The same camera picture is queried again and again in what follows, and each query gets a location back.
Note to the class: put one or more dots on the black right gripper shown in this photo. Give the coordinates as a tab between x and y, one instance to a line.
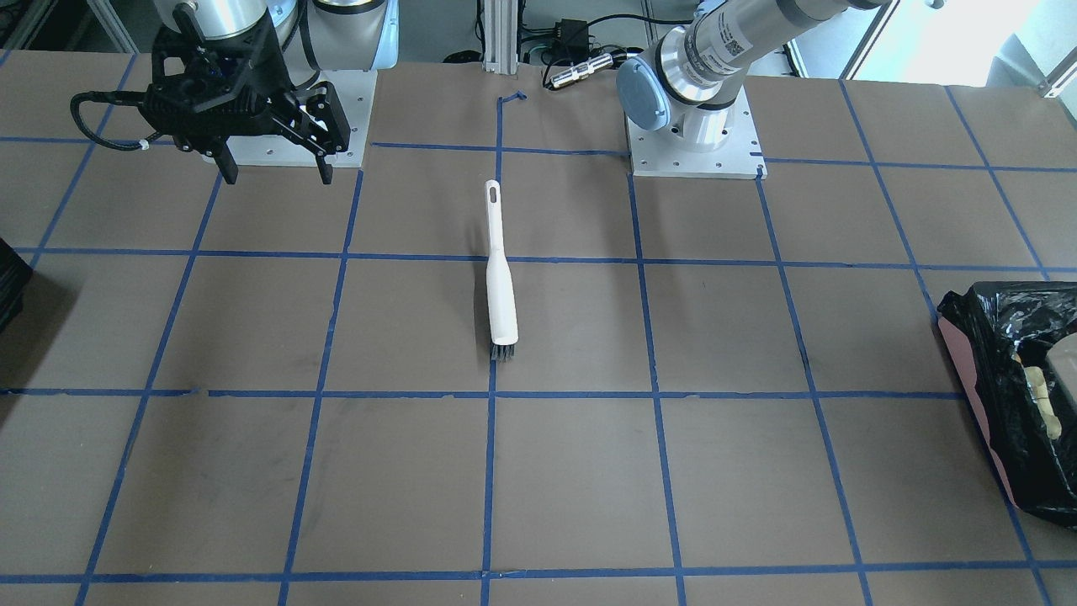
320	115

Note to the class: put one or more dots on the white brush with black bristles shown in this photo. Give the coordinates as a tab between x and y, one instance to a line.
502	308

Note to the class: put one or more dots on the beige dustpan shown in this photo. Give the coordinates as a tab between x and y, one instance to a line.
1061	360

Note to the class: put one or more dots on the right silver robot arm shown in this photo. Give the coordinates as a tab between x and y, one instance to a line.
330	35

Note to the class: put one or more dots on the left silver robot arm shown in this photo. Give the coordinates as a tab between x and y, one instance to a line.
685	84

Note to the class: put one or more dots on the black power brick behind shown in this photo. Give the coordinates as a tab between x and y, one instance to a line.
570	43

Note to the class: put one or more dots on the aluminium frame post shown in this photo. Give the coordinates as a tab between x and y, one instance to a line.
500	36

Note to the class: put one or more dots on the silver cable connector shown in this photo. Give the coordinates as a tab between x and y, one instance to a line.
580	72

